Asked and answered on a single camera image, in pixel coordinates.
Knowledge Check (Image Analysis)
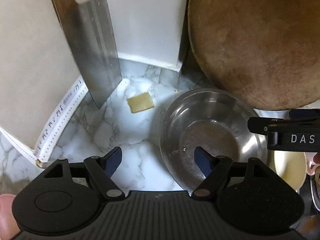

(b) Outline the cream round plate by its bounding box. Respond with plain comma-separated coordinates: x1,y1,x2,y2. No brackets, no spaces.
273,151,306,191

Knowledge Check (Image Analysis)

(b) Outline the stainless steel bowl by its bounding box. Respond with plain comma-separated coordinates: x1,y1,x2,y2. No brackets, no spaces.
160,88,269,192

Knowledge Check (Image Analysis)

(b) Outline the person's left hand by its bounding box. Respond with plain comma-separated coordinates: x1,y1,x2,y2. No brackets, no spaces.
0,193,20,240

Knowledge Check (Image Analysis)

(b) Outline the yellow adhesive pad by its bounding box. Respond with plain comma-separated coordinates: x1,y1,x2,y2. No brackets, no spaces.
127,92,154,113

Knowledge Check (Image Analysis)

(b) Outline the round wooden cutting board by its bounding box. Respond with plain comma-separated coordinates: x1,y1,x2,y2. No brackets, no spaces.
188,0,319,111

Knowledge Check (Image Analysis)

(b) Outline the white knife rack box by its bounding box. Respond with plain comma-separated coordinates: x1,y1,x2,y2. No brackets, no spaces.
107,0,188,72

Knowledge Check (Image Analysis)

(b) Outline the steel cleaver with wooden handle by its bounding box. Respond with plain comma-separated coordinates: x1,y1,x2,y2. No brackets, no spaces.
52,0,122,108

